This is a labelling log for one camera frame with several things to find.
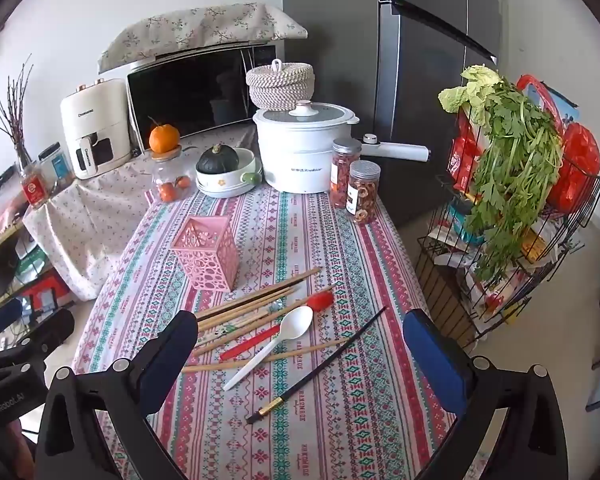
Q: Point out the red plastic spoon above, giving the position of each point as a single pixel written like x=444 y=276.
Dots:
x=250 y=344

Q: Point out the woven lidded basket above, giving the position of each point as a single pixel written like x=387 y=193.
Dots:
x=280 y=87

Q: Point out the white electric cooking pot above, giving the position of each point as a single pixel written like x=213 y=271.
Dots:
x=295 y=150

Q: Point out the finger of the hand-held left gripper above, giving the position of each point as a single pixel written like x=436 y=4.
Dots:
x=50 y=330
x=2 y=312

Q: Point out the blue box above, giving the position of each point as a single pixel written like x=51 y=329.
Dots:
x=565 y=105

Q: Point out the pink perforated utensil holder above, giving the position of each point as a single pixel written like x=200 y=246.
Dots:
x=205 y=260

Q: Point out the white patterned chopstick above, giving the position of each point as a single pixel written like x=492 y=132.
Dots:
x=235 y=329

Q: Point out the black microwave oven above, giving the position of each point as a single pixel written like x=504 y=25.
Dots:
x=190 y=90

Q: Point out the jar of dried fruit rings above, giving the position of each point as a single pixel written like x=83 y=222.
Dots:
x=362 y=200

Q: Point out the white ceramic spoon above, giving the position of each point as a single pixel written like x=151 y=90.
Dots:
x=297 y=321

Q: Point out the dried twig branches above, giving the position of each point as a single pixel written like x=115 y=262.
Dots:
x=11 y=110

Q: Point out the red label glass jar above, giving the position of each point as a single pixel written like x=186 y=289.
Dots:
x=32 y=190

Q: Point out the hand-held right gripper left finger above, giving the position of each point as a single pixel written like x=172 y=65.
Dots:
x=172 y=350

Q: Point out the bunch of leafy greens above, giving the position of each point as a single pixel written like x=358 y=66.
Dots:
x=510 y=160

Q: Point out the green kabocha squash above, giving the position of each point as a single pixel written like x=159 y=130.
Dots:
x=217 y=160

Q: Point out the clear container with black lid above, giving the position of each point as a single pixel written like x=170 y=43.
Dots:
x=57 y=165

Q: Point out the grey refrigerator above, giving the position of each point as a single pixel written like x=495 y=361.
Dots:
x=330 y=35

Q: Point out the red plastic bag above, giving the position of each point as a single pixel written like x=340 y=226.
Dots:
x=577 y=160

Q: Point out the white floral side cloth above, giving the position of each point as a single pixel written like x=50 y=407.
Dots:
x=95 y=220

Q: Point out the large orange with stem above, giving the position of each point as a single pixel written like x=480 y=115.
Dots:
x=164 y=137

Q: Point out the napa cabbage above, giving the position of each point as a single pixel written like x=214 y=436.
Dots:
x=472 y=90

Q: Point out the patterned striped tablecloth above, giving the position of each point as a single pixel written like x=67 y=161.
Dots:
x=330 y=410

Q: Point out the jar of red dried fruit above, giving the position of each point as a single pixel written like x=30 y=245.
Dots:
x=342 y=175

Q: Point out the white air fryer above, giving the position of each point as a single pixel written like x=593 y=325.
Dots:
x=95 y=110

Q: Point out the red snack packet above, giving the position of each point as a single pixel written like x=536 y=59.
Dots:
x=462 y=160

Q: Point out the floral fabric microwave cover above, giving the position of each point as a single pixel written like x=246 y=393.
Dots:
x=205 y=25

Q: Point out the wooden chopstick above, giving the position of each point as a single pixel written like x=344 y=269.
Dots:
x=310 y=349
x=240 y=316
x=250 y=306
x=220 y=342
x=260 y=292

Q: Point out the glass jar with wooden lid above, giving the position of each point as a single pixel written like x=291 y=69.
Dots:
x=165 y=154

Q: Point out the black chopstick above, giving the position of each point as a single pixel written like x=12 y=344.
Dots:
x=330 y=354

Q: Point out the small tangerine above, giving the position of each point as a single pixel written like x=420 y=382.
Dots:
x=167 y=191
x=182 y=180

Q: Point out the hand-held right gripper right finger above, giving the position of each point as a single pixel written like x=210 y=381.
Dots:
x=432 y=360

